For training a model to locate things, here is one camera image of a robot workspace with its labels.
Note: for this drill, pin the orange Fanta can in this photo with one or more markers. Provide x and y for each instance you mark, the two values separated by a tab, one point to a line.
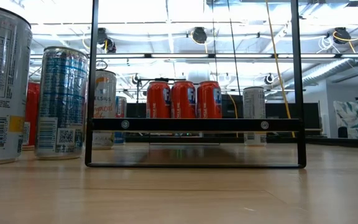
208	102
157	102
182	102

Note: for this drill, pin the red cola can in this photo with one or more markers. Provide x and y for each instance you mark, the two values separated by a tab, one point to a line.
32	109

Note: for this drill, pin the long ceiling light strip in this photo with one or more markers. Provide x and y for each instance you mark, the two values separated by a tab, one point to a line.
179	56

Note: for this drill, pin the silver blue energy drink can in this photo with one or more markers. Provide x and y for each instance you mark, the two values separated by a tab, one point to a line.
122	107
62	102

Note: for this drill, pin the white Celsius energy can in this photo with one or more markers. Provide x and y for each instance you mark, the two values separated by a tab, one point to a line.
253	102
2	93

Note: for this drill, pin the white Celsius can orange print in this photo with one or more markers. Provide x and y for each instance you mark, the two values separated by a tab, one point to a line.
105	93

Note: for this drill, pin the white teal patterned cloth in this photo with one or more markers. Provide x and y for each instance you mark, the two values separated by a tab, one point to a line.
353	115

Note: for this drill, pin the black frame wooden shelf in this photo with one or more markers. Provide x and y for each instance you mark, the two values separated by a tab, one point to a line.
197	124

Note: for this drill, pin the silver ventilation duct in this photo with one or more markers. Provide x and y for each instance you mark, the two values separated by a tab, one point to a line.
328	73

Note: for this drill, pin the black aluminium table frame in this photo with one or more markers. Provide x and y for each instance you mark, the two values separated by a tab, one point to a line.
337	142

